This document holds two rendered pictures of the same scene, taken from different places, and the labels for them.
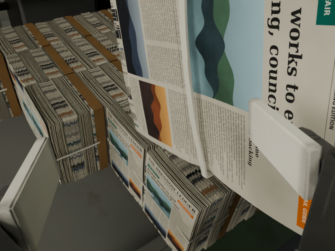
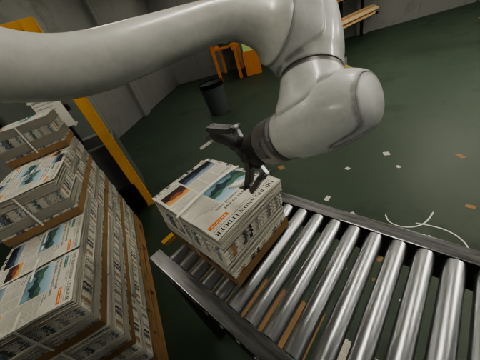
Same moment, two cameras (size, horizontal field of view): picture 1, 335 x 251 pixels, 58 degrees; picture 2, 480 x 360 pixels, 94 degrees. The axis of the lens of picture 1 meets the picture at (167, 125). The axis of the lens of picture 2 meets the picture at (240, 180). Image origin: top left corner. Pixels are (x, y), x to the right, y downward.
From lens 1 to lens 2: 55 cm
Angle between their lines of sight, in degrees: 57
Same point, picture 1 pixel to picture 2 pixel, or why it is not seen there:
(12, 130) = not seen: outside the picture
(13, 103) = (22, 160)
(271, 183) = (208, 217)
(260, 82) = (228, 196)
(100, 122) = (66, 216)
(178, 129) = (181, 201)
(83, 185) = not seen: outside the picture
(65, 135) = (45, 196)
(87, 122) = (63, 206)
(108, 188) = not seen: outside the picture
